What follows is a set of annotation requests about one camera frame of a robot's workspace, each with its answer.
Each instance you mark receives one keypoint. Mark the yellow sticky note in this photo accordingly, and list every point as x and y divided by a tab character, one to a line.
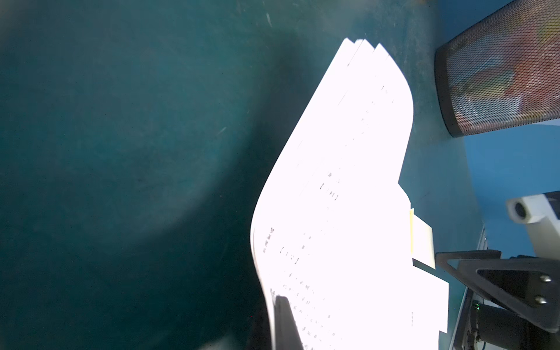
422	246

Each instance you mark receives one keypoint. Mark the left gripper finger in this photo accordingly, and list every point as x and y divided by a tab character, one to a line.
286	335

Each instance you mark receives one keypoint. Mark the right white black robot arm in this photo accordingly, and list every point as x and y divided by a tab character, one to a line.
482	323

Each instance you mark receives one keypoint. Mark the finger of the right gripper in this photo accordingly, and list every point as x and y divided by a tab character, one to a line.
526	286

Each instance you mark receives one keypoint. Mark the purple covered book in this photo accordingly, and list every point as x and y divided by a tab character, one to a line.
331	228

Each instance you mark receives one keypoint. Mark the black mesh trash bin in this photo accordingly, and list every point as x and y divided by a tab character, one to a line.
502	72

